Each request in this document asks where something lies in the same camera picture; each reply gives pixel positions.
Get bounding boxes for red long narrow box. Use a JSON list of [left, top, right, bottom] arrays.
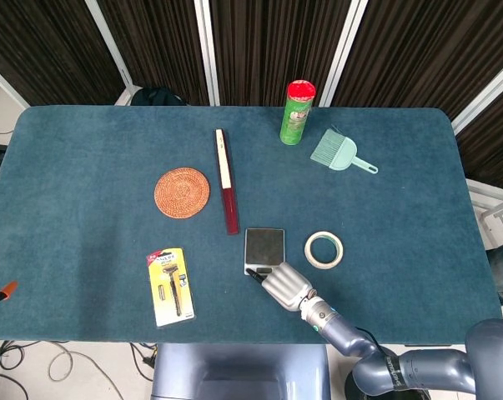
[[214, 128, 240, 236]]

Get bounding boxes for teal table cloth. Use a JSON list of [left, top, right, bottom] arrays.
[[0, 105, 503, 346]]

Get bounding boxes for silver digital kitchen scale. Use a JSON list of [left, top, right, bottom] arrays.
[[243, 227, 286, 276]]

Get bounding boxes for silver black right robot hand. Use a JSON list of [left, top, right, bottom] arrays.
[[245, 262, 319, 313]]

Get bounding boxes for black bag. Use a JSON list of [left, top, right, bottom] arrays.
[[130, 87, 185, 107]]

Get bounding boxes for grey metal rack frame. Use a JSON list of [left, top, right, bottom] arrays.
[[467, 178, 503, 243]]

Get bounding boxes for white partition frame post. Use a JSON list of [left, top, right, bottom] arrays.
[[450, 62, 503, 135], [0, 57, 29, 109], [319, 0, 369, 108], [194, 0, 221, 106], [83, 0, 138, 106]]

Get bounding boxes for mint green hand brush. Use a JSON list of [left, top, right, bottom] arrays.
[[309, 127, 380, 175]]

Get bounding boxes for green cylindrical can red lid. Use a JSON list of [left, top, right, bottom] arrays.
[[279, 80, 318, 147]]

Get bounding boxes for yellow razor blister pack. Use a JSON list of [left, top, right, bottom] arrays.
[[145, 247, 197, 328]]

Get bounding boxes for white floor cable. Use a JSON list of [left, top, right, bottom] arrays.
[[46, 347, 125, 400]]

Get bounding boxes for grey blue robot torso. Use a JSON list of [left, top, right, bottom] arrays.
[[150, 343, 332, 400]]

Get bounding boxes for round woven rattan coaster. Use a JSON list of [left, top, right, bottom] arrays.
[[153, 167, 211, 218]]

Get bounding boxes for orange handled clamp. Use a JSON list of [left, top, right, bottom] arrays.
[[0, 280, 19, 308]]

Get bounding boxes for white masking tape roll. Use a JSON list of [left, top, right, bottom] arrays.
[[304, 231, 345, 270]]

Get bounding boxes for black cable with plug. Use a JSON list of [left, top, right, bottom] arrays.
[[128, 342, 158, 373]]

